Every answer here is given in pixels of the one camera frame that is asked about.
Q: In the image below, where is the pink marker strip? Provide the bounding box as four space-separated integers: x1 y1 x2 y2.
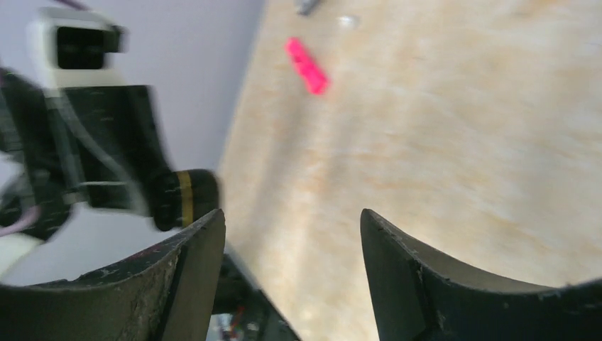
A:
285 37 330 95

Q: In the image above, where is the black round charging case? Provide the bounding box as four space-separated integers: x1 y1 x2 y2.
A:
148 169 220 232

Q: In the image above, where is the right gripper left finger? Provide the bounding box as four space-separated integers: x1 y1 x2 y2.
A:
1 210 226 340

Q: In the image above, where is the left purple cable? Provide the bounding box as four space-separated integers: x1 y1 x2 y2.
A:
0 202 43 239

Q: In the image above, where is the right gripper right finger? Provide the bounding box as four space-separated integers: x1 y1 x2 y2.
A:
360 209 601 341

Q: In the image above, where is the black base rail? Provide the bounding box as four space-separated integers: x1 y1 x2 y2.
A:
212 254 301 341

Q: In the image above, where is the grey card box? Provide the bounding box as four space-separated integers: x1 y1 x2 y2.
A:
294 0 322 16

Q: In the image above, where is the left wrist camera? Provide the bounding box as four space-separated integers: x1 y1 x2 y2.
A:
28 1 126 93

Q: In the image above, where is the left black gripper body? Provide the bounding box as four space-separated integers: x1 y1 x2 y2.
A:
1 70 173 240

